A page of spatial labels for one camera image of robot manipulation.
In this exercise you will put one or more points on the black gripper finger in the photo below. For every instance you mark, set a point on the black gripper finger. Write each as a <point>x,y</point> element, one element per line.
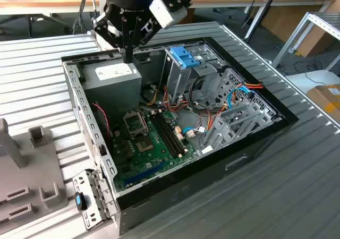
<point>102,26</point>
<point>131,54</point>

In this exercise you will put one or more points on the grey power supply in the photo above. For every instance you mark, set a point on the grey power supply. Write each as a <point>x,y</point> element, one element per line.
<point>111,90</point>

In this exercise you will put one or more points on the blue plastic drive latch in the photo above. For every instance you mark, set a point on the blue plastic drive latch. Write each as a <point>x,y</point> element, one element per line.
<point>183,57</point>

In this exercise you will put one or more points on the metal drive cage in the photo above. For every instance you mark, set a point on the metal drive cage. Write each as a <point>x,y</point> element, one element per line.
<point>178,82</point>

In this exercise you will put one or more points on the office chair base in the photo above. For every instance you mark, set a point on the office chair base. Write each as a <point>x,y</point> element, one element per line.
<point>47,18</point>

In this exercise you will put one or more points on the CPU socket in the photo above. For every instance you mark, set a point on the CPU socket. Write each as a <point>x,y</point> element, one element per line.
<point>134,123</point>

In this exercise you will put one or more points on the black RAM slot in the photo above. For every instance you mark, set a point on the black RAM slot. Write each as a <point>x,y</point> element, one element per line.
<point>163,136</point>
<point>174,134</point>
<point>167,136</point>
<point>170,135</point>

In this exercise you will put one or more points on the square chipset chip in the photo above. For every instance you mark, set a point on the square chipset chip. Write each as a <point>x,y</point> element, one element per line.
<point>145,143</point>

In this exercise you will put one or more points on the green motherboard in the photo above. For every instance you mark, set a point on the green motherboard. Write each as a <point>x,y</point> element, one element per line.
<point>148,154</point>

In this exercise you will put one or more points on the blue expansion slot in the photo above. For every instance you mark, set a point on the blue expansion slot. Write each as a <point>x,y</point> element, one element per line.
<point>144,174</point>

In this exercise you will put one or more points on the black tripod pole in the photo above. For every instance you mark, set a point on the black tripod pole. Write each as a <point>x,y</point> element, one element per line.
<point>263,10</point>

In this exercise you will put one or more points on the black PC case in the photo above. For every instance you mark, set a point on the black PC case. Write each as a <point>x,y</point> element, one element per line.
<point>212,175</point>

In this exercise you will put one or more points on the large brown cardboard box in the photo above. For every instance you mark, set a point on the large brown cardboard box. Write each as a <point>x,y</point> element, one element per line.
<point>287,24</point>

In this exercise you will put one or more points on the grey parts rack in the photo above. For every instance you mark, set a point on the grey parts rack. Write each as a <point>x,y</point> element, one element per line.
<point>26,175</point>

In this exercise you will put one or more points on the white low table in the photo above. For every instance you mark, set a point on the white low table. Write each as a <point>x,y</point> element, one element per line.
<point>313,77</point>

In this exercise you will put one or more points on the cardboard box yellow tape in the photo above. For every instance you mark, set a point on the cardboard box yellow tape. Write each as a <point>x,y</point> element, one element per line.
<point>324,98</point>

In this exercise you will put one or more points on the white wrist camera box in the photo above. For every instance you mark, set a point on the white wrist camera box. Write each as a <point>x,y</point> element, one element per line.
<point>167,13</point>

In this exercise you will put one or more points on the metal card retention bracket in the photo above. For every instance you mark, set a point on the metal card retention bracket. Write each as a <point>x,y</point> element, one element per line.
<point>90,176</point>

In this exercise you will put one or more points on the blue black bracket latch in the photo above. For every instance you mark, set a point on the blue black bracket latch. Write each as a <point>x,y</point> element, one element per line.
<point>79,201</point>

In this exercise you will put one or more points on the white metal shelf frame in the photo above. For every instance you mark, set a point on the white metal shelf frame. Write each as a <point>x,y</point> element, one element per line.
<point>302,26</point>

